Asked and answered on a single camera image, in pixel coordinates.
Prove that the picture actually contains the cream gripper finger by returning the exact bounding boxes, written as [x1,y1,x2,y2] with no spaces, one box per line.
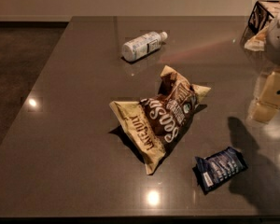
[259,71,280,109]
[247,75,280,124]

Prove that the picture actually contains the blue rxbar blueberry wrapper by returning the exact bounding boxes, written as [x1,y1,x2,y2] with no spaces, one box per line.
[195,147,248,193]

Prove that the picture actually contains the clear plastic water bottle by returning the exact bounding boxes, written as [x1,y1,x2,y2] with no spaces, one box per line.
[121,32,168,63]

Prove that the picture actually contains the brown Late July chip bag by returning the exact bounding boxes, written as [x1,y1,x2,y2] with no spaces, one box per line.
[109,65,211,175]

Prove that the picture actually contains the black wire napkin basket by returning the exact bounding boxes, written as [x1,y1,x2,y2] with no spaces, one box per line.
[248,0,280,34]

